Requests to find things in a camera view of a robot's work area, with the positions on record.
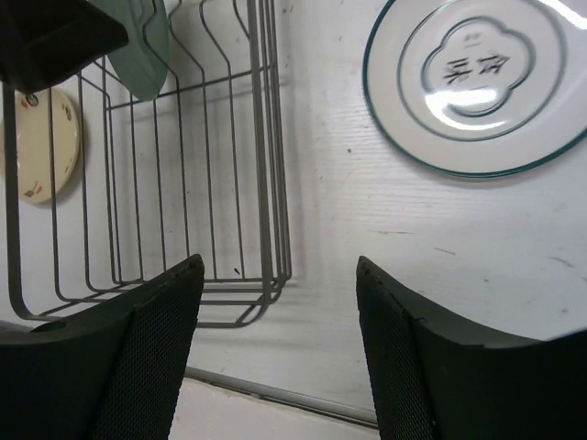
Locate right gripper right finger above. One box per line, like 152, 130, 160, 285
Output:
356, 257, 586, 439

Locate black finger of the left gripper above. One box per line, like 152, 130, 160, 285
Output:
1, 1, 127, 91

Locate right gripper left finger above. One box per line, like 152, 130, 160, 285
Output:
1, 255, 205, 439

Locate cream plate with floral spots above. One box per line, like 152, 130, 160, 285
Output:
15, 87, 82, 205

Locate blue-green patterned plate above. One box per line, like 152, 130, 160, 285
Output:
92, 0, 170, 101

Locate white plate with dark rim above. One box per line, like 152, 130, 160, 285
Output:
362, 1, 586, 178

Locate front aluminium table rail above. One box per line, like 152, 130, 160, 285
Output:
184, 367, 378, 429

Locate grey wire dish rack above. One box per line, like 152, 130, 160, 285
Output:
1, 1, 292, 329

